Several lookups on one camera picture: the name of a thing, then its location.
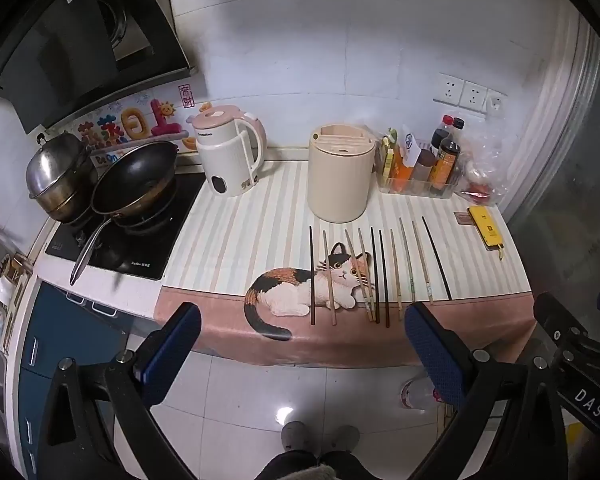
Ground steel pot with lid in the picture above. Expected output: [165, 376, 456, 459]
[25, 132, 99, 224]

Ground black range hood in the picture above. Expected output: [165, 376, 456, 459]
[0, 0, 199, 136]

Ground grey shoe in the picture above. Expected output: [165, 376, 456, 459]
[324, 424, 361, 457]
[281, 420, 311, 454]

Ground dark wooden chopstick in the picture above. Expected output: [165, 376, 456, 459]
[370, 227, 381, 324]
[308, 226, 316, 326]

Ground sliding glass door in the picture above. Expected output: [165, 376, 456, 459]
[505, 7, 600, 313]

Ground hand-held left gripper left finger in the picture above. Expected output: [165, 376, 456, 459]
[34, 302, 202, 480]

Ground dark brown chopstick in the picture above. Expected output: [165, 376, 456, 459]
[378, 229, 390, 328]

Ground pink and white kettle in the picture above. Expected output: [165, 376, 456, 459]
[187, 104, 268, 197]

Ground yellow rectangular gadget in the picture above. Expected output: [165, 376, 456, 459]
[467, 204, 506, 261]

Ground brown lidded jar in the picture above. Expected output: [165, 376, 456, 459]
[414, 152, 436, 182]

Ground cream chopstick holder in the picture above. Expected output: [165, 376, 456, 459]
[307, 122, 379, 224]

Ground clear plastic bag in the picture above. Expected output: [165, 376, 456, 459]
[454, 124, 512, 207]

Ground person's dark trousers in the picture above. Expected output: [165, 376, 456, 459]
[257, 449, 378, 480]

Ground colourful wall sticker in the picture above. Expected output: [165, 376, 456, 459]
[77, 97, 216, 156]

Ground dark bottle with red cap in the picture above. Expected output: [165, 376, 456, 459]
[430, 114, 454, 159]

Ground white packet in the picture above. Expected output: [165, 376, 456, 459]
[399, 124, 424, 167]

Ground yellow green packet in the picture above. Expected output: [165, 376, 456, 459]
[381, 129, 398, 182]

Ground orange object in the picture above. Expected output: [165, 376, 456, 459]
[428, 140, 461, 196]

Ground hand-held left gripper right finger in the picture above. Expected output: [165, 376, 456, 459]
[404, 302, 569, 480]

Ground long black chopstick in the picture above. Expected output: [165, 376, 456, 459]
[421, 216, 452, 301]

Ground cat print striped cloth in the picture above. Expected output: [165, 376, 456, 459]
[153, 159, 534, 368]

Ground black cooktop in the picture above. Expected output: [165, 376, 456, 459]
[44, 170, 207, 281]

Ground black wok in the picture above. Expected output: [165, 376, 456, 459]
[69, 140, 180, 286]

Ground blue cabinet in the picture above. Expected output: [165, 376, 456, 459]
[17, 280, 148, 463]

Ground clear plastic bottle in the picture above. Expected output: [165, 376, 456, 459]
[399, 372, 447, 414]

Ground clear plastic organiser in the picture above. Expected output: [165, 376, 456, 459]
[377, 150, 464, 200]

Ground light chopstick with patterned tip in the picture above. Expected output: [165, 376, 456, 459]
[398, 217, 417, 307]
[411, 220, 434, 305]

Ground white wall socket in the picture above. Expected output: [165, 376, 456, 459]
[433, 73, 465, 106]
[485, 88, 509, 116]
[459, 80, 489, 112]

